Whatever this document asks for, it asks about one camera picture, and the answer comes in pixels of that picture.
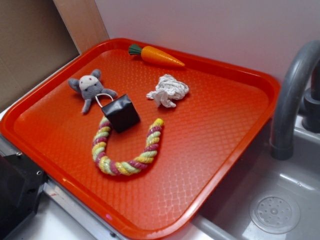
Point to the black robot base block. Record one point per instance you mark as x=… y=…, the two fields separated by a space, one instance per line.
x=21 y=185

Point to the crumpled white paper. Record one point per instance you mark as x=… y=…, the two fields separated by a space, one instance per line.
x=167 y=91

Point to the orange plastic tray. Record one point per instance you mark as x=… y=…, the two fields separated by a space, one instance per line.
x=202 y=138

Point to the small black paper bag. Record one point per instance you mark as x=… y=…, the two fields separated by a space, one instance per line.
x=120 y=112

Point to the orange toy carrot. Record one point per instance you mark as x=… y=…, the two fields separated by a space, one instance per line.
x=155 y=56

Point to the grey plush mouse toy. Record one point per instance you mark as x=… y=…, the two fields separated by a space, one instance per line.
x=89 y=86

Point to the grey plastic sink basin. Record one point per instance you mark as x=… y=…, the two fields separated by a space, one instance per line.
x=225 y=215

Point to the grey toy faucet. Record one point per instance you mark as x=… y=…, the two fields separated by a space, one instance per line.
x=300 y=91

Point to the sink drain strainer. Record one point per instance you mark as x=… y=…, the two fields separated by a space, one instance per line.
x=274 y=212

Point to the brown cardboard panel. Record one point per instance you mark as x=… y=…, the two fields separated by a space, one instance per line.
x=34 y=43

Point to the multicolour twisted rope toy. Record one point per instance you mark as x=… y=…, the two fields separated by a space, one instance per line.
x=130 y=167

